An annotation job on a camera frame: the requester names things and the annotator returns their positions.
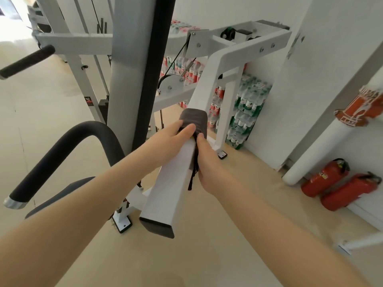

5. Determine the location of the person's right hand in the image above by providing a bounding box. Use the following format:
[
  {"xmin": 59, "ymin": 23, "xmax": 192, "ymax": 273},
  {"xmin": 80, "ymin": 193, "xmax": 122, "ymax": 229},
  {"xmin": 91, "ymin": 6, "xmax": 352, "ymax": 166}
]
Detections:
[{"xmin": 196, "ymin": 133, "xmax": 237, "ymax": 195}]

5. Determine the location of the person's left hand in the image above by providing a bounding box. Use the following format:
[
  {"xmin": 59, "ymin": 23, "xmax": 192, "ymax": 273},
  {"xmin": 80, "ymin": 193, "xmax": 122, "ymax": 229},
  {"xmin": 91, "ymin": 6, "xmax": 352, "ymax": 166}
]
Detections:
[{"xmin": 140, "ymin": 120, "xmax": 197, "ymax": 169}]

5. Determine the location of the dark grey cleaning cloth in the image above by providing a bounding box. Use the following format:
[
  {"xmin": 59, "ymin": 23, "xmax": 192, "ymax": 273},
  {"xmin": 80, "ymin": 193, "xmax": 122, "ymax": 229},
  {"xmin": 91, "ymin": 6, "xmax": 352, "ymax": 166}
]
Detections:
[{"xmin": 179, "ymin": 108, "xmax": 208, "ymax": 191}]

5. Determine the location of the white gym machine frame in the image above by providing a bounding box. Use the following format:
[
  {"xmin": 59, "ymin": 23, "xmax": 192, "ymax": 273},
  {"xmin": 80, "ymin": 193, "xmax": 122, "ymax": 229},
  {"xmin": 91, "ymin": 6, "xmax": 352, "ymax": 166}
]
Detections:
[{"xmin": 27, "ymin": 0, "xmax": 292, "ymax": 240}]

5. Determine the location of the person's left forearm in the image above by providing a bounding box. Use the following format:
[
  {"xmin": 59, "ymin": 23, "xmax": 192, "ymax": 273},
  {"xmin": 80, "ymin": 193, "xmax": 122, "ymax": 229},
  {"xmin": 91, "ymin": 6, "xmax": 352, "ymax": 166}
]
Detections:
[{"xmin": 0, "ymin": 146, "xmax": 162, "ymax": 287}]

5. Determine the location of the person's right forearm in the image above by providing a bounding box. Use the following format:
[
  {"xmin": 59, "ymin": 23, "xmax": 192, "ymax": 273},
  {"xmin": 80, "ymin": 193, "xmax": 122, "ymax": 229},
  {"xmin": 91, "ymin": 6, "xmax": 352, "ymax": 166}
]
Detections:
[{"xmin": 209, "ymin": 176, "xmax": 371, "ymax": 287}]

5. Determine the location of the stack of water bottle packs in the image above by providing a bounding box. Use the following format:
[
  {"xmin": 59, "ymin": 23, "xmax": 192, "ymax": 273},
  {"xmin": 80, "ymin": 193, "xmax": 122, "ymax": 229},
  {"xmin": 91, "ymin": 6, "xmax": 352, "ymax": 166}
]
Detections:
[{"xmin": 160, "ymin": 19, "xmax": 273, "ymax": 150}]

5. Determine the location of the white vertical pipe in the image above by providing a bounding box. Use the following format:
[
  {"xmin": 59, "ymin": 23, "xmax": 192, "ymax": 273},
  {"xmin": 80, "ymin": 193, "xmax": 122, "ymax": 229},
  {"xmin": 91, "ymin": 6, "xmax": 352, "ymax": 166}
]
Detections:
[{"xmin": 282, "ymin": 71, "xmax": 383, "ymax": 186}]

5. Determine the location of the black padded seat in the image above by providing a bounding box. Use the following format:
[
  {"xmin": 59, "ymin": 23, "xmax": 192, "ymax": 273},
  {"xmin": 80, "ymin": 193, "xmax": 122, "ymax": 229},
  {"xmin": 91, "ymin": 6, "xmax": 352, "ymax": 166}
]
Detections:
[{"xmin": 24, "ymin": 176, "xmax": 99, "ymax": 220}]

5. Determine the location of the black bearing housing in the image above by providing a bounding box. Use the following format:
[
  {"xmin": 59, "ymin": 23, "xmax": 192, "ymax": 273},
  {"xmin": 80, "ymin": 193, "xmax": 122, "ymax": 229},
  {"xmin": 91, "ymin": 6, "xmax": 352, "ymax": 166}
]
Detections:
[{"xmin": 221, "ymin": 26, "xmax": 237, "ymax": 40}]

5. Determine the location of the orange red pipe collar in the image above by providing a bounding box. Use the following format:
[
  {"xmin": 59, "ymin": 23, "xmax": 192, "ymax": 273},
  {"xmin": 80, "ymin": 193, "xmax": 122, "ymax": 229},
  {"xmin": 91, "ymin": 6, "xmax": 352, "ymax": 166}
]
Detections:
[{"xmin": 334, "ymin": 85, "xmax": 383, "ymax": 128}]

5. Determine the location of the black foam grip handle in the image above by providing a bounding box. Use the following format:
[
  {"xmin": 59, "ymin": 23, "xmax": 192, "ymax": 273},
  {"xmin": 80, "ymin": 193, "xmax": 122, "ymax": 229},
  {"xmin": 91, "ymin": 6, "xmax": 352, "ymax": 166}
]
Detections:
[
  {"xmin": 0, "ymin": 44, "xmax": 57, "ymax": 81},
  {"xmin": 3, "ymin": 121, "xmax": 126, "ymax": 210}
]

